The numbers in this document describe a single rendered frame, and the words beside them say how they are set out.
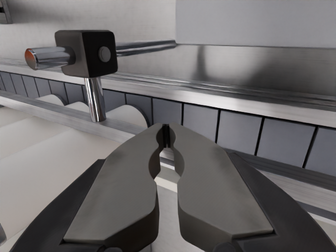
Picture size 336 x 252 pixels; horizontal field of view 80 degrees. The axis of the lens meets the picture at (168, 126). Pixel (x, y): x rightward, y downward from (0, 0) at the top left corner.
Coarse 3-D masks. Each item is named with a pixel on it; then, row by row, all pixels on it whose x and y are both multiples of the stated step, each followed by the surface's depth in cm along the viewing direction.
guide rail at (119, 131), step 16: (0, 96) 23; (16, 96) 22; (32, 112) 20; (48, 112) 19; (64, 112) 18; (80, 112) 18; (80, 128) 17; (96, 128) 16; (112, 128) 15; (128, 128) 15; (144, 128) 15; (256, 160) 11; (272, 160) 11; (272, 176) 10; (288, 176) 10; (304, 176) 10; (320, 176) 10; (288, 192) 10; (304, 192) 10; (320, 192) 9
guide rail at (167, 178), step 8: (160, 168) 23; (168, 168) 23; (160, 176) 22; (168, 176) 22; (176, 176) 22; (160, 184) 22; (168, 184) 21; (176, 184) 21; (320, 224) 16; (328, 224) 16; (328, 232) 16
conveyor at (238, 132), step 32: (32, 96) 35; (64, 96) 31; (128, 96) 24; (192, 128) 21; (224, 128) 19; (256, 128) 18; (288, 128) 17; (320, 128) 15; (160, 160) 25; (288, 160) 18; (320, 160) 16
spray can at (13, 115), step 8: (48, 96) 30; (56, 96) 31; (64, 104) 31; (0, 112) 25; (8, 112) 25; (16, 112) 26; (24, 112) 26; (0, 120) 24; (8, 120) 25; (16, 120) 25
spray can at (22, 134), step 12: (84, 108) 27; (24, 120) 22; (36, 120) 23; (48, 120) 23; (0, 132) 20; (12, 132) 20; (24, 132) 21; (36, 132) 22; (48, 132) 23; (0, 144) 19; (12, 144) 20; (24, 144) 21; (0, 156) 19
